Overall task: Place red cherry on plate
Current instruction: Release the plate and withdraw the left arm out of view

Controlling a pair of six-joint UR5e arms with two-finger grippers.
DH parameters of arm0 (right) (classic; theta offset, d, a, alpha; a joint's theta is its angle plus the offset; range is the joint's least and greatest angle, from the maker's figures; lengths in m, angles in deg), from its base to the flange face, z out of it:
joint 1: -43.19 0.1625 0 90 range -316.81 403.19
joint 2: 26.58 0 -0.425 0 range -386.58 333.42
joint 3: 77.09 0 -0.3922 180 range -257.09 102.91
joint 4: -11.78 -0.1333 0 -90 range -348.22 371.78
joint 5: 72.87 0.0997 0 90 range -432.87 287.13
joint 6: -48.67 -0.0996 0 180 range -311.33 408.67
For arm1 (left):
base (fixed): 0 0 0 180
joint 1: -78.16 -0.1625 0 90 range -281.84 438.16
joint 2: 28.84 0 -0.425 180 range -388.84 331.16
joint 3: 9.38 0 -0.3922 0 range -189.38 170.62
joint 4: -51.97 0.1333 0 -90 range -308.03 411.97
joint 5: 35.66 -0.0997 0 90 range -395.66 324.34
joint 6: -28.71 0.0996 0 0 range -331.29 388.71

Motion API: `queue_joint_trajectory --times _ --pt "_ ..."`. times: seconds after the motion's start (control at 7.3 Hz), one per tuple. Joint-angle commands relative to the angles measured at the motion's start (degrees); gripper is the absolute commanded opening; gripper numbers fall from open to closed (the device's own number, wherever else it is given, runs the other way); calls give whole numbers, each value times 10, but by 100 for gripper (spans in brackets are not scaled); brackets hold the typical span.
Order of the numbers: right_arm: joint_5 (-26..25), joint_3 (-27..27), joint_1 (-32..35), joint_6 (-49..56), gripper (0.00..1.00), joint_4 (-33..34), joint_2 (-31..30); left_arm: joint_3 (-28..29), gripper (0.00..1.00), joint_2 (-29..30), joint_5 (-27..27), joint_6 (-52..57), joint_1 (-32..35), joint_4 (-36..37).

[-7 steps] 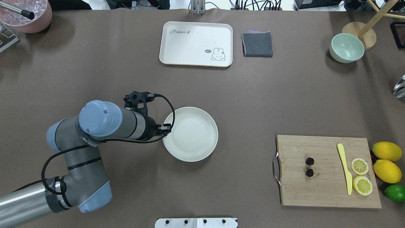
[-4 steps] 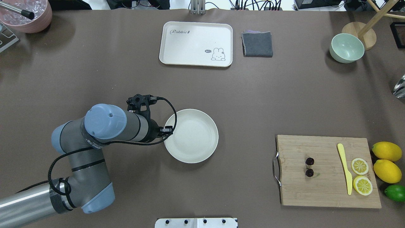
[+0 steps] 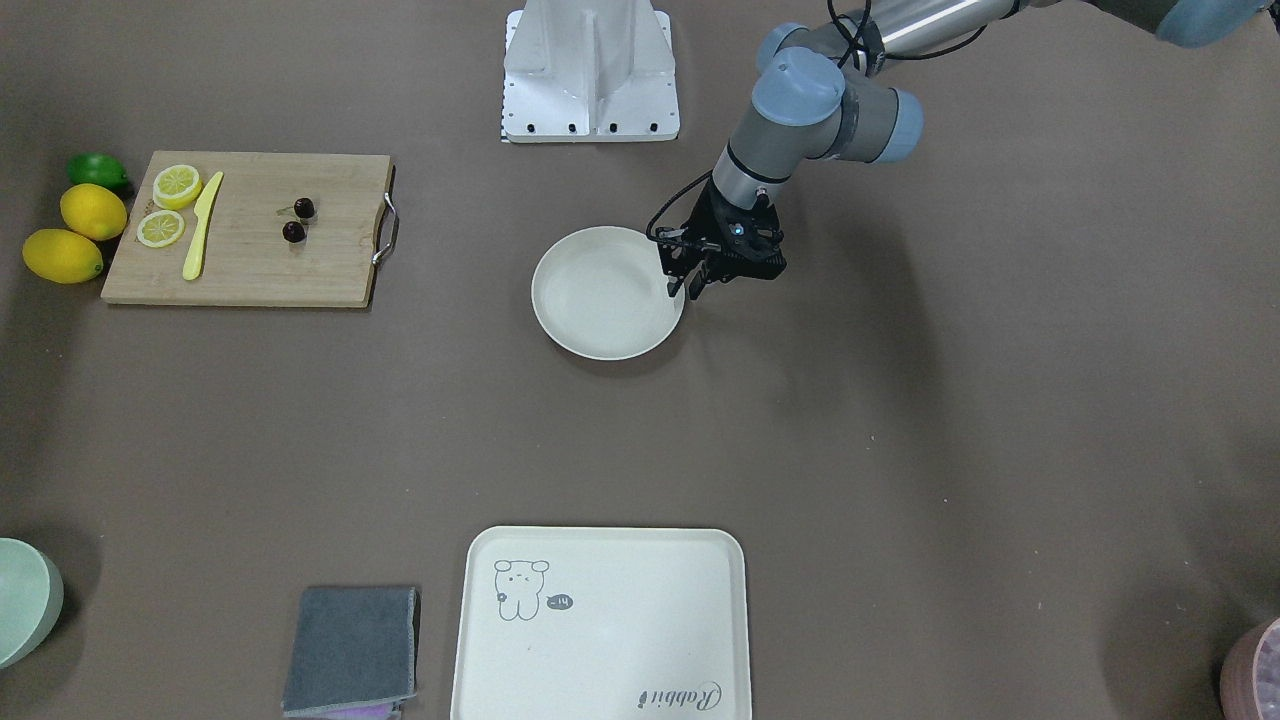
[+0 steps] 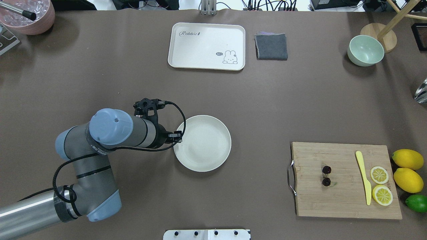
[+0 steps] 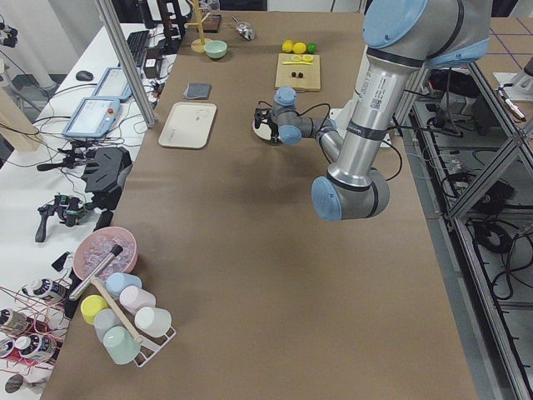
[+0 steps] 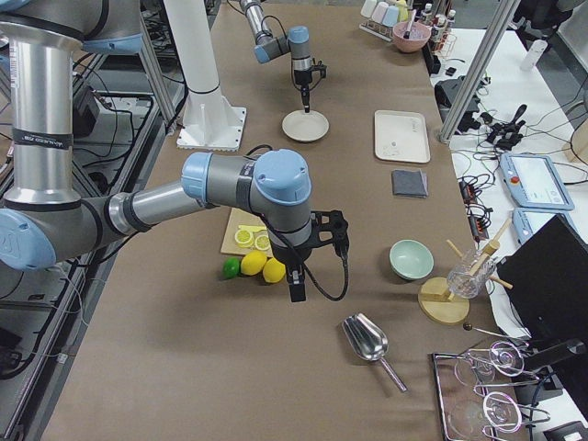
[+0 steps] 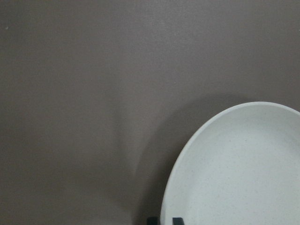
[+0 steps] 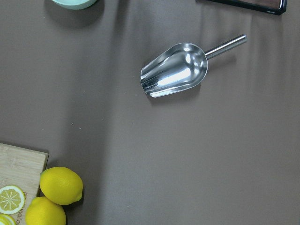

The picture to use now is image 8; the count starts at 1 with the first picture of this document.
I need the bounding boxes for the bamboo cutting board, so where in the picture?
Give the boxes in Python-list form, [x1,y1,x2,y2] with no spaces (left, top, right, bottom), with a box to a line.
[0,143,49,225]

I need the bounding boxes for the whole yellow lemon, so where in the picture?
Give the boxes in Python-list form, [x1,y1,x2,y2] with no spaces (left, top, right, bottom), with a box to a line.
[39,167,83,205]
[25,197,67,225]

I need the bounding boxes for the lemon slice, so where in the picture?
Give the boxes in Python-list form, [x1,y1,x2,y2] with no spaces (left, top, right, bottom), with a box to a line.
[0,214,16,225]
[0,185,25,215]

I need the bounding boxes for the mint green bowl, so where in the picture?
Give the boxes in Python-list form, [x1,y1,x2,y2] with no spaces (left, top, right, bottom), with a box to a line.
[52,0,97,10]

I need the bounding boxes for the steel ice scoop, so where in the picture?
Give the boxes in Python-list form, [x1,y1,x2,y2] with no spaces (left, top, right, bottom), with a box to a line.
[140,34,248,98]

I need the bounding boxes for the black framed wooden tray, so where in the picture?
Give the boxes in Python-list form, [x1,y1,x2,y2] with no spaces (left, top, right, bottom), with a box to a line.
[209,0,287,15]

